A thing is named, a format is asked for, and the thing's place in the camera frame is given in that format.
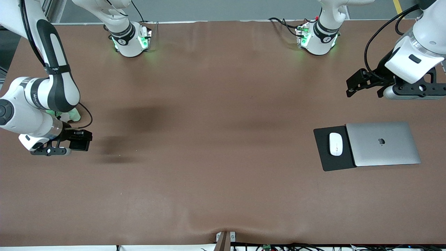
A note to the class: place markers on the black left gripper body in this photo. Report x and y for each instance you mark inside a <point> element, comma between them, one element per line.
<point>382,71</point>

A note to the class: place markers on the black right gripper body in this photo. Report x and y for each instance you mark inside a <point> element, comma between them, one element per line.
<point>67,135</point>

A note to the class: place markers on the black phone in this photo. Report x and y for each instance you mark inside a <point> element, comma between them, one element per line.
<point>80,145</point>

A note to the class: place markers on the white computer mouse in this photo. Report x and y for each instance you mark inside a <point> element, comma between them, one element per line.
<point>336,144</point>

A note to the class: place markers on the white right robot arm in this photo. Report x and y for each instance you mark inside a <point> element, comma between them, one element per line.
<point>52,52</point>

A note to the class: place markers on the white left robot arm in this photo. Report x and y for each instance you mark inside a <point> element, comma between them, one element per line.
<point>428,35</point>

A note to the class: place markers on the black mouse pad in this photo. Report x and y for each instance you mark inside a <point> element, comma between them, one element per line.
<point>320,153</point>

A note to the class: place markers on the green dinosaur plush toy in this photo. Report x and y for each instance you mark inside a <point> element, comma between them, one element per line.
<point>74,115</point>

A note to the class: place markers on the silver laptop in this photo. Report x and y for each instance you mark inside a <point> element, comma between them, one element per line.
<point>393,153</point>

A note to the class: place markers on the brown table cover mat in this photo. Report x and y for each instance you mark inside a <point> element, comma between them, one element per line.
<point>223,191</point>

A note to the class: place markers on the aluminium frame struts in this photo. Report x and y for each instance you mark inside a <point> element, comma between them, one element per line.
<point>52,10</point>

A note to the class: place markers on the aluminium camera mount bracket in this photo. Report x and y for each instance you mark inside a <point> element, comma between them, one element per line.
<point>223,240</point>

